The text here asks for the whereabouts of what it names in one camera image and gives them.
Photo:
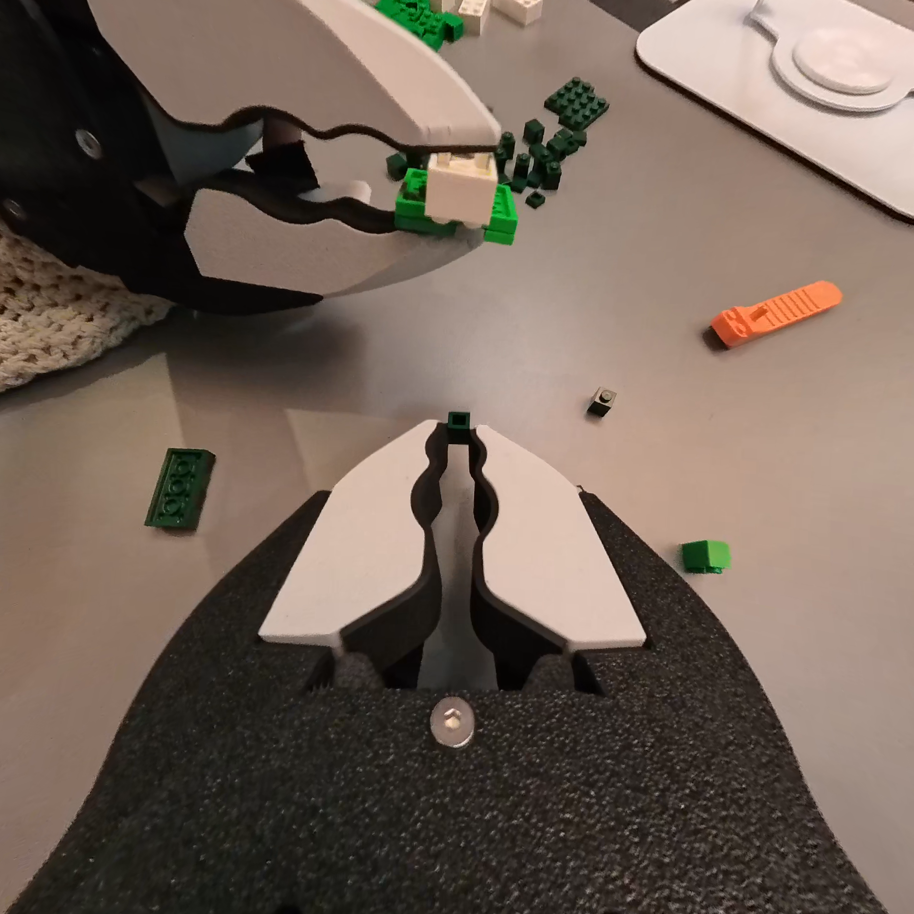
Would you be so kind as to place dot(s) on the bright green lego brick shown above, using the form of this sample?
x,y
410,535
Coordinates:
x,y
705,557

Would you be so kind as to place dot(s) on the small dark green lego brick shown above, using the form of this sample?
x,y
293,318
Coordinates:
x,y
458,425
602,401

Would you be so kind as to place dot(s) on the white flat pad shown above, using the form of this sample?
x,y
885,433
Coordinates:
x,y
714,64

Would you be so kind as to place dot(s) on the green white lego assembly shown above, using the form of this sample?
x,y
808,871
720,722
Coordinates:
x,y
457,189

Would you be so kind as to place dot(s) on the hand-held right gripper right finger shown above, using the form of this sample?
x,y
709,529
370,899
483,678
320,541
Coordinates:
x,y
564,564

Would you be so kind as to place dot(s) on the dark green oblong lego plate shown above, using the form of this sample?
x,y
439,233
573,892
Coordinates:
x,y
178,489

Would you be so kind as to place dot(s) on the orange brick separator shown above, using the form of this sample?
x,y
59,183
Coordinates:
x,y
778,310

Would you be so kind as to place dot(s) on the pile of dark green bricks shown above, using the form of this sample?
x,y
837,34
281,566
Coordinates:
x,y
535,157

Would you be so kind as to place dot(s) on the person's left forearm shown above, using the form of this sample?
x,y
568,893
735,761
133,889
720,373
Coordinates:
x,y
57,321

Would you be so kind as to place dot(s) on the dark green square lego plate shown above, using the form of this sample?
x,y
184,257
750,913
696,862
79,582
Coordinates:
x,y
577,100

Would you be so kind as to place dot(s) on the white lego brick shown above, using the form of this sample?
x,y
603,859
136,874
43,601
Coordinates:
x,y
475,14
521,8

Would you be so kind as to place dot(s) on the white plastic disc part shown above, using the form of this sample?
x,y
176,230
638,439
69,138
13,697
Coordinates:
x,y
842,64

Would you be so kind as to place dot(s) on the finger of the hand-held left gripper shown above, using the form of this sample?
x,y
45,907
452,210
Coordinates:
x,y
300,250
321,64

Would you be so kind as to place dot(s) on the bright green lego plate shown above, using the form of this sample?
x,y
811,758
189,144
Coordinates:
x,y
418,25

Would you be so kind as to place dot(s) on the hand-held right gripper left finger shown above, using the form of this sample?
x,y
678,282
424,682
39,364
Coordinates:
x,y
350,557

